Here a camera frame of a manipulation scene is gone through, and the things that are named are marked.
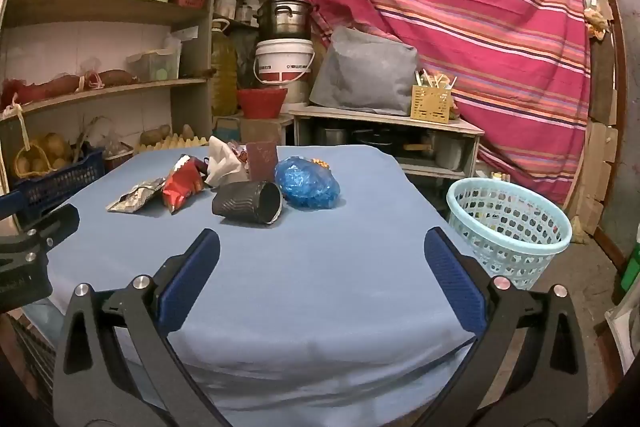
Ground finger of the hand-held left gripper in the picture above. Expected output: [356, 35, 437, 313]
[0, 189, 27, 222]
[20, 203, 81, 253]

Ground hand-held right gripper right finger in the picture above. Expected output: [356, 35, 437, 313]
[420, 227, 591, 427]

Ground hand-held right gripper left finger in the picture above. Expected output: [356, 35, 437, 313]
[52, 228, 226, 427]

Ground light blue plastic basket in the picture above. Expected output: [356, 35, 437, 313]
[446, 178, 573, 292]

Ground silver foil wrapper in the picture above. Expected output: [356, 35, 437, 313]
[106, 178, 166, 212]

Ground red snack packet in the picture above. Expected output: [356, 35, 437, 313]
[161, 154, 210, 214]

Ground black paper cup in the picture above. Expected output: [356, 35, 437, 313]
[211, 180, 284, 225]

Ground white tissue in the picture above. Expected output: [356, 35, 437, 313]
[204, 136, 249, 188]

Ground blue plastic bag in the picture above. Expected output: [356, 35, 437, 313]
[274, 156, 342, 210]

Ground dark blue plastic crate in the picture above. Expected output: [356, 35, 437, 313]
[12, 148, 107, 212]

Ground net bag of potatoes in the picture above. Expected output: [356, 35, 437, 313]
[12, 132, 73, 180]

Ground light blue tablecloth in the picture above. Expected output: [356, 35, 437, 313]
[30, 143, 493, 427]

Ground sweet potato in red net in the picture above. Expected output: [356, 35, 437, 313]
[85, 69, 137, 88]
[0, 74, 83, 108]

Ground white plastic container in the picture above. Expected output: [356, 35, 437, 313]
[435, 137, 463, 170]

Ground yellow egg tray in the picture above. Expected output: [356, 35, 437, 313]
[134, 134, 211, 154]

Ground blue cardboard box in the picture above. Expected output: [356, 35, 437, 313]
[212, 116, 241, 142]

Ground brown cardboard box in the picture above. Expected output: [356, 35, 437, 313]
[240, 117, 293, 146]

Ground black pan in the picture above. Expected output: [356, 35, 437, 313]
[352, 129, 396, 148]

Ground yellow perforated utensil holder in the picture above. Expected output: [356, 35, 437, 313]
[411, 84, 453, 124]

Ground green plastic container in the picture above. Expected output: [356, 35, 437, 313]
[620, 242, 640, 293]

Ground white metal appliance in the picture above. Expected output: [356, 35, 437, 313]
[605, 292, 640, 373]

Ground stacked cardboard sheets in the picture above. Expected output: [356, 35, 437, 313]
[575, 117, 621, 238]

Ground clear plastic container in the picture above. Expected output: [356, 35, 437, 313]
[127, 48, 181, 82]

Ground low wooden cabinet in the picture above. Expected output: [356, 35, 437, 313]
[287, 103, 486, 188]

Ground red plastic basin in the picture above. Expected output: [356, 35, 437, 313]
[236, 88, 289, 120]

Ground metal cooking pot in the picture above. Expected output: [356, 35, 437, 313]
[314, 127, 348, 146]

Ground bundle of utensils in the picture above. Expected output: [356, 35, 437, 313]
[415, 68, 458, 90]

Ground yellow oil jug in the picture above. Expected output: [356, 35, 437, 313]
[210, 19, 240, 116]

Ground wooden shelf unit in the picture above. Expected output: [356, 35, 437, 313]
[0, 0, 301, 188]

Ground grey felt cover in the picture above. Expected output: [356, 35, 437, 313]
[309, 26, 420, 116]

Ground white plastic bucket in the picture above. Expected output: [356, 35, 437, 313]
[252, 38, 316, 86]

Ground red striped cloth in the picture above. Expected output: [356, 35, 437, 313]
[292, 0, 593, 208]

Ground metal stockpot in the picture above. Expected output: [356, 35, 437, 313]
[254, 0, 315, 40]

